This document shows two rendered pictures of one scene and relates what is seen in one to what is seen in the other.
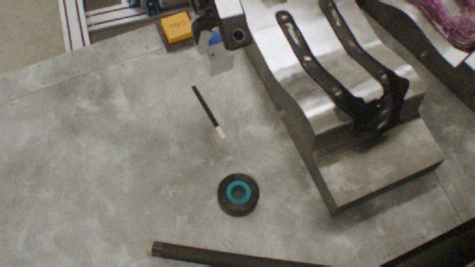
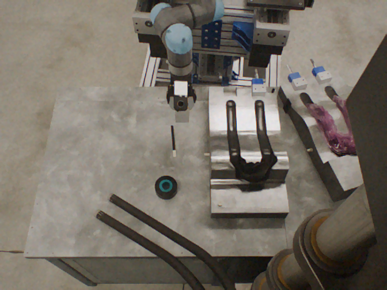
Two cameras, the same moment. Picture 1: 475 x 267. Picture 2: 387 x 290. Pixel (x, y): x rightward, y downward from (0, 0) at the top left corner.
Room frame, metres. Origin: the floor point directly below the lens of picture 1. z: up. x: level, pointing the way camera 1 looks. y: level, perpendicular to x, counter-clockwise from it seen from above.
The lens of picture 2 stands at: (-0.02, -0.37, 2.09)
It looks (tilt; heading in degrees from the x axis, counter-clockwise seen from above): 61 degrees down; 31
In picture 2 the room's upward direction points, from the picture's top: straight up
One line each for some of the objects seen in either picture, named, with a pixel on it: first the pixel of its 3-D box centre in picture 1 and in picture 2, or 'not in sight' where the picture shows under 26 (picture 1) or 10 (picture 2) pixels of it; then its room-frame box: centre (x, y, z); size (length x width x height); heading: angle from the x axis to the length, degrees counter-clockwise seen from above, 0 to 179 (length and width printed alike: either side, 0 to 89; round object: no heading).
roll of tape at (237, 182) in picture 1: (237, 195); (166, 187); (0.37, -0.02, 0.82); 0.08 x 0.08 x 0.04
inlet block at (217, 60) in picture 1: (209, 40); (182, 103); (0.65, 0.08, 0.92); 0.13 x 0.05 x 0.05; 31
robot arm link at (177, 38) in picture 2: not in sight; (178, 45); (0.63, 0.07, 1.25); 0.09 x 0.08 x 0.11; 55
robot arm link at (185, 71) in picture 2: not in sight; (179, 63); (0.63, 0.07, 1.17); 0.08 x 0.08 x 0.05
